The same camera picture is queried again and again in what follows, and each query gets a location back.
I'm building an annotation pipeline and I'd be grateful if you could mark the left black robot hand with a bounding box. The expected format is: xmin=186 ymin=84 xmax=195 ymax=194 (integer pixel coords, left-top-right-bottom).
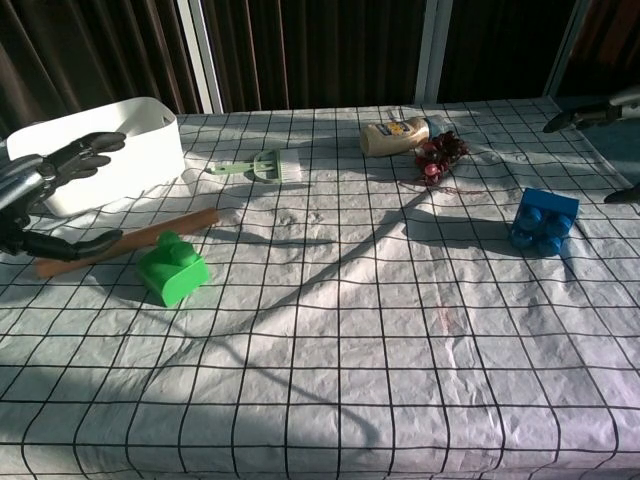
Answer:
xmin=0 ymin=131 xmax=127 ymax=264

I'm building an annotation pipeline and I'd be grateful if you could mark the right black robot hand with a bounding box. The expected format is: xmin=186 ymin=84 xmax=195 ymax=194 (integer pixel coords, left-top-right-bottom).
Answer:
xmin=543 ymin=85 xmax=640 ymax=204

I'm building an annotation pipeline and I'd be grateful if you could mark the blue toy block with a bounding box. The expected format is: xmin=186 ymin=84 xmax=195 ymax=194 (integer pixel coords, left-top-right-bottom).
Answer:
xmin=508 ymin=187 xmax=580 ymax=257

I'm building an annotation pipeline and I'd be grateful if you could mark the small green object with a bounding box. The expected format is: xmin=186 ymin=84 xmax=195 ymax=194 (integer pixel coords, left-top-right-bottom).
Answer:
xmin=137 ymin=230 xmax=211 ymax=308

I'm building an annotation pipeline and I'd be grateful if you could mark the white plastic storage bin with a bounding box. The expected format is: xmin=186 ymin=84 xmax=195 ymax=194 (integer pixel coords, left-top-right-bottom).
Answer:
xmin=5 ymin=96 xmax=187 ymax=218

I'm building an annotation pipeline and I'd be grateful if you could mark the brown wooden stick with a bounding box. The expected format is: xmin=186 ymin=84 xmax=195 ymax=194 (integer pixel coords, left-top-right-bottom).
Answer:
xmin=34 ymin=207 xmax=221 ymax=279

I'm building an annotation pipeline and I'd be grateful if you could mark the cream mayonnaise squeeze bottle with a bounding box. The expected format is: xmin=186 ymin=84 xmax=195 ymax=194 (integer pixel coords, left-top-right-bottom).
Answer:
xmin=359 ymin=115 xmax=446 ymax=158

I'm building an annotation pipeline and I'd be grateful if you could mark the light green dustpan brush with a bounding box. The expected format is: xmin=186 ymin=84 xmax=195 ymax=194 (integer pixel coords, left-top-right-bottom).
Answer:
xmin=204 ymin=148 xmax=303 ymax=185

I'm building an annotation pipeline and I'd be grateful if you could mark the dark brown curtain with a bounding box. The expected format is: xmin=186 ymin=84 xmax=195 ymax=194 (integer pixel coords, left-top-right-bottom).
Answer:
xmin=0 ymin=0 xmax=640 ymax=139

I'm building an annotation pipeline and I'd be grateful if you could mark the white black-grid tablecloth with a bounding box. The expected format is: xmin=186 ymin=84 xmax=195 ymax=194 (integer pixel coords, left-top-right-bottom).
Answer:
xmin=0 ymin=97 xmax=640 ymax=480

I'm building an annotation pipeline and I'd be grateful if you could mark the white window frame post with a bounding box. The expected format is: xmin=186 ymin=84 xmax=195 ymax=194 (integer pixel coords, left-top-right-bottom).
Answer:
xmin=543 ymin=0 xmax=595 ymax=99
xmin=414 ymin=0 xmax=455 ymax=105
xmin=177 ymin=0 xmax=225 ymax=114

